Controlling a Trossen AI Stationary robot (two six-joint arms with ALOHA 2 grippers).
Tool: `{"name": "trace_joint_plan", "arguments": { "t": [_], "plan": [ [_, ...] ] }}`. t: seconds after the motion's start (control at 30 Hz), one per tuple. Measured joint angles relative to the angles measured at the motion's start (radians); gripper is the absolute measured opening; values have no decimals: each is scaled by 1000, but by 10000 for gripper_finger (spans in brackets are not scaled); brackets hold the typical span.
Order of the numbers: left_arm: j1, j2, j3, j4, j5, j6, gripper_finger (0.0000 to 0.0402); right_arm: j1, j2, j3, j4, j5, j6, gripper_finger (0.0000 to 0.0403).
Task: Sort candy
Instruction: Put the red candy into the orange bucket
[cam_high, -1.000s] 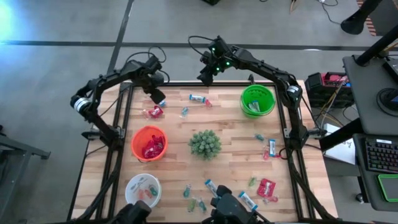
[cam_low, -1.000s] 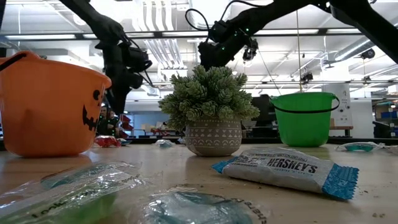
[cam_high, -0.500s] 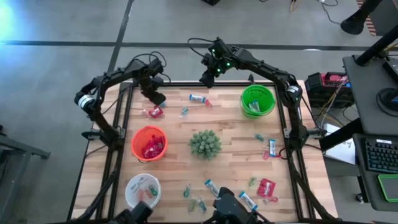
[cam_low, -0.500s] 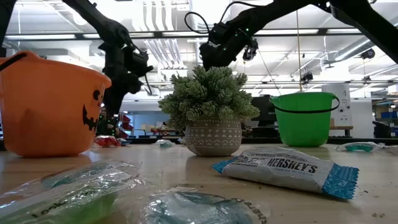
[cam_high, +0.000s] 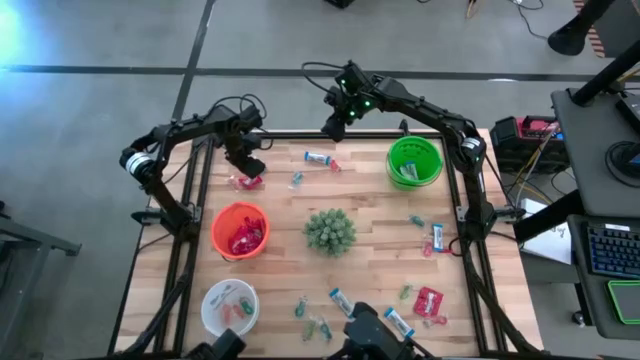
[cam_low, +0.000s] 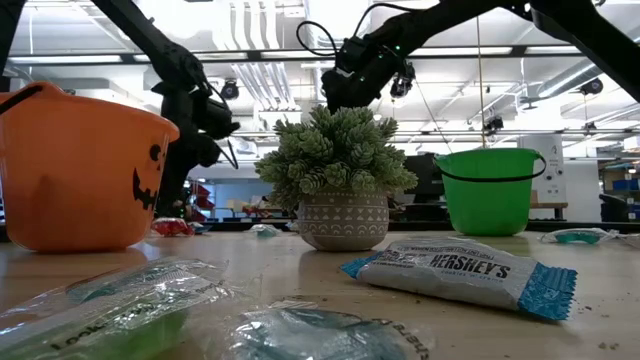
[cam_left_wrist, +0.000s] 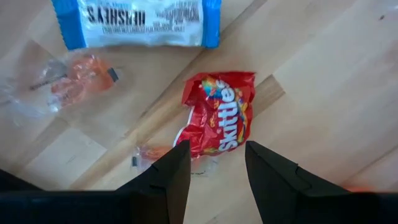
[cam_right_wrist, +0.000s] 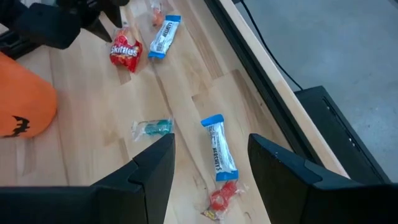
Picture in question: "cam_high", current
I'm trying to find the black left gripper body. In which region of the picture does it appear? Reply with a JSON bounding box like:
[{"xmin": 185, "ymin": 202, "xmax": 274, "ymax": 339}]
[{"xmin": 224, "ymin": 128, "xmax": 261, "ymax": 164}]

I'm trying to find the black keyboard with blue light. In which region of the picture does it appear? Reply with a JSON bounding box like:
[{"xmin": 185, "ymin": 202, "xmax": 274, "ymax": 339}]
[{"xmin": 585, "ymin": 222, "xmax": 640, "ymax": 280}]

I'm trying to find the grey metal stand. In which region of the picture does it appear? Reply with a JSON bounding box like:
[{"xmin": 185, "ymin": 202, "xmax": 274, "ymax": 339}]
[{"xmin": 0, "ymin": 199, "xmax": 84, "ymax": 360}]

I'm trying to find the faux succulent in patterned pot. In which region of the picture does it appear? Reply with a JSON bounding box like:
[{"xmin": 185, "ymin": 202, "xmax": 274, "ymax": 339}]
[{"xmin": 301, "ymin": 208, "xmax": 358, "ymax": 260}]

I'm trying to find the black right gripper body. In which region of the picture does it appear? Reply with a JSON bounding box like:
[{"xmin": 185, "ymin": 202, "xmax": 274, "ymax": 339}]
[{"xmin": 327, "ymin": 74, "xmax": 374, "ymax": 124}]

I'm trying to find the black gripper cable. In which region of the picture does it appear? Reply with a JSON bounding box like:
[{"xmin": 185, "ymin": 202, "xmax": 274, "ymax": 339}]
[
  {"xmin": 300, "ymin": 60, "xmax": 351, "ymax": 96},
  {"xmin": 239, "ymin": 92, "xmax": 275, "ymax": 151}
]

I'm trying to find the green plastic bucket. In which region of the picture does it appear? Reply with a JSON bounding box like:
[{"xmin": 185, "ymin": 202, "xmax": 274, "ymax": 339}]
[{"xmin": 385, "ymin": 134, "xmax": 445, "ymax": 192}]

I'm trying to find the black side bracket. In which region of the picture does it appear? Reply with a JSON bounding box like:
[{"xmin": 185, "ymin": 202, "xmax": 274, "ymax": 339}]
[
  {"xmin": 130, "ymin": 209, "xmax": 166, "ymax": 227},
  {"xmin": 455, "ymin": 205, "xmax": 526, "ymax": 224}
]

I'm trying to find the white plastic bowl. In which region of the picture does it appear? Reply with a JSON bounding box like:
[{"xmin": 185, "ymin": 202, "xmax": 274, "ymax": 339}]
[{"xmin": 200, "ymin": 278, "xmax": 261, "ymax": 339}]

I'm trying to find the black aluminium table frame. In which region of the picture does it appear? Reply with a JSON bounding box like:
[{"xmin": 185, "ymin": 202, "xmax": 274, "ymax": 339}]
[{"xmin": 107, "ymin": 128, "xmax": 546, "ymax": 360}]

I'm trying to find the black pole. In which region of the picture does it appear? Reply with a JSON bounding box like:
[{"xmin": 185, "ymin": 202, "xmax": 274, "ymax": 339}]
[
  {"xmin": 569, "ymin": 38, "xmax": 640, "ymax": 107},
  {"xmin": 513, "ymin": 188, "xmax": 586, "ymax": 245}
]

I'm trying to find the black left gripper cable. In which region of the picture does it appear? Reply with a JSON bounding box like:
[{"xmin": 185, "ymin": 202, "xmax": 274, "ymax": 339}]
[{"xmin": 239, "ymin": 92, "xmax": 275, "ymax": 151}]

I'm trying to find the black stand foot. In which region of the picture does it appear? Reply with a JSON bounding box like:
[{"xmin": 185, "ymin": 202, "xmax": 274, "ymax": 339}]
[{"xmin": 547, "ymin": 0, "xmax": 617, "ymax": 57}]

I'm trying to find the orange pumpkin face bucket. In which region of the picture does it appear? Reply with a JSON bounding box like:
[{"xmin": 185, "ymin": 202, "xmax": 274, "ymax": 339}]
[{"xmin": 210, "ymin": 201, "xmax": 272, "ymax": 262}]

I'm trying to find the grey desk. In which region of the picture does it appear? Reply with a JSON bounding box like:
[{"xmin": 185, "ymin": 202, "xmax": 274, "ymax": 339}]
[{"xmin": 549, "ymin": 87, "xmax": 640, "ymax": 341}]

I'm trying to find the black pad with green edge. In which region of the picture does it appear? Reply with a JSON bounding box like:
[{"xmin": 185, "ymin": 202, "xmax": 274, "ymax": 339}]
[{"xmin": 606, "ymin": 278, "xmax": 640, "ymax": 326}]

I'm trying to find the black coiled cable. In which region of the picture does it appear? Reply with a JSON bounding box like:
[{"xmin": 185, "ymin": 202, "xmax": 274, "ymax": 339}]
[{"xmin": 603, "ymin": 139, "xmax": 640, "ymax": 189}]

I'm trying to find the red Skittles candy pack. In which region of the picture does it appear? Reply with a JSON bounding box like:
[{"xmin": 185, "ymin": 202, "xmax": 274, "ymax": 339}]
[
  {"xmin": 412, "ymin": 285, "xmax": 445, "ymax": 319},
  {"xmin": 243, "ymin": 234, "xmax": 266, "ymax": 255},
  {"xmin": 237, "ymin": 174, "xmax": 265, "ymax": 192},
  {"xmin": 244, "ymin": 217, "xmax": 266, "ymax": 241},
  {"xmin": 229, "ymin": 224, "xmax": 254, "ymax": 255}
]

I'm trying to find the black desktop device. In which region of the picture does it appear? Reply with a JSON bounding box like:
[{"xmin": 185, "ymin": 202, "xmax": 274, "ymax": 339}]
[{"xmin": 614, "ymin": 92, "xmax": 640, "ymax": 136}]

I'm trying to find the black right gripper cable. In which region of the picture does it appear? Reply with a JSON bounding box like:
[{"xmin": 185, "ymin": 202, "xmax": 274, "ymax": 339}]
[{"xmin": 300, "ymin": 60, "xmax": 351, "ymax": 96}]

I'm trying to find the red and black device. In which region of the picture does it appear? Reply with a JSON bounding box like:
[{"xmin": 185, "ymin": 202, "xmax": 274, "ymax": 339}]
[{"xmin": 489, "ymin": 114, "xmax": 571, "ymax": 174}]

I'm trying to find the white paper sheet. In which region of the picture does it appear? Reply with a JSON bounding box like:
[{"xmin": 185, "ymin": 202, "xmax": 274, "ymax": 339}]
[{"xmin": 517, "ymin": 197, "xmax": 574, "ymax": 266}]

